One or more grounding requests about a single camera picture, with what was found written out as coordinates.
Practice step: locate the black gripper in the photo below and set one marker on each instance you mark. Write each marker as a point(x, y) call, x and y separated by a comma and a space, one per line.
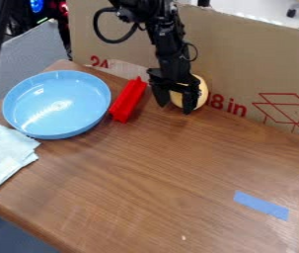
point(173, 74)

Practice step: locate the yellow ball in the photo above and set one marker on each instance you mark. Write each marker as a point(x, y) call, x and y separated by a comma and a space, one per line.
point(176, 97)

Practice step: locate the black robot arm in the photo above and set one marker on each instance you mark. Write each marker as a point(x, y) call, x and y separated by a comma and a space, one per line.
point(136, 12)

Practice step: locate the red rectangular block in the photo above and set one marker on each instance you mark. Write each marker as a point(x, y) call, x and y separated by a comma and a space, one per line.
point(128, 100)

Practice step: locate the blue plate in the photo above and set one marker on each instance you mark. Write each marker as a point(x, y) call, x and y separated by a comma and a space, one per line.
point(57, 104)

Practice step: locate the grey partition panel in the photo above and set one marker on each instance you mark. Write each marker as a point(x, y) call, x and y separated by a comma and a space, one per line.
point(29, 53)

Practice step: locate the blue tape strip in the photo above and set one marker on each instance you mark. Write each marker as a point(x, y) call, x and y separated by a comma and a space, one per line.
point(261, 205)

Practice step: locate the light blue folded cloth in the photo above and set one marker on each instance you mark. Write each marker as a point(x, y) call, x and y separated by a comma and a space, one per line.
point(18, 152)

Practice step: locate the black computer with lights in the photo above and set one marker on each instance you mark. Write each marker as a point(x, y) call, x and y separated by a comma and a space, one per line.
point(30, 13)

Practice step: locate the cardboard box wall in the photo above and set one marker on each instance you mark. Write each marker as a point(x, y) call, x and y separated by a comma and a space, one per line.
point(248, 60)

